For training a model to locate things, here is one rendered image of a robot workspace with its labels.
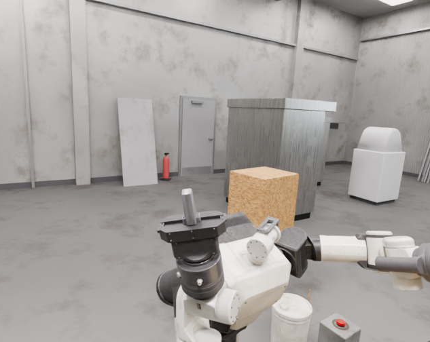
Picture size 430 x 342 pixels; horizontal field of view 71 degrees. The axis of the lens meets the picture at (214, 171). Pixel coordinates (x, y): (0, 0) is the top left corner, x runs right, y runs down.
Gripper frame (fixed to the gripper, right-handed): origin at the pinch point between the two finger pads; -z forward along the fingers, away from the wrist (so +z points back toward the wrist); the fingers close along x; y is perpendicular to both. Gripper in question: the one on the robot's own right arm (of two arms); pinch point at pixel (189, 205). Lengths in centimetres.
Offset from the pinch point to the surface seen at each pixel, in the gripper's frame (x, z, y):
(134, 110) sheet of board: -178, 105, -665
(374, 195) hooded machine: 324, 317, -505
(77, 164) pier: -311, 192, -585
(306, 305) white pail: 59, 168, -120
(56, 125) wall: -335, 102, -598
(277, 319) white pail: 34, 168, -111
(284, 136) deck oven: 110, 123, -395
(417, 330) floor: 159, 226, -131
